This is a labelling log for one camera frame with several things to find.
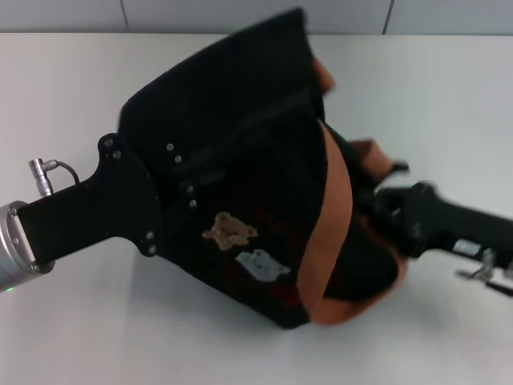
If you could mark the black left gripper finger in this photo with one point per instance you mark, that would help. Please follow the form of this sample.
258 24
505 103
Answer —
188 202
178 159

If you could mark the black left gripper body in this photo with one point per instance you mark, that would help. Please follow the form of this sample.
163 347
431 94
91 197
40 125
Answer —
108 204

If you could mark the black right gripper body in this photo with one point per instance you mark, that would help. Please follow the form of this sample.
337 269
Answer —
449 224

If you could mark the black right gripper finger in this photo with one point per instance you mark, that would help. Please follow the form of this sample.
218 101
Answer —
390 226
390 196

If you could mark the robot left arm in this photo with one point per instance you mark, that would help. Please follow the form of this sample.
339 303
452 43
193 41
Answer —
14 244

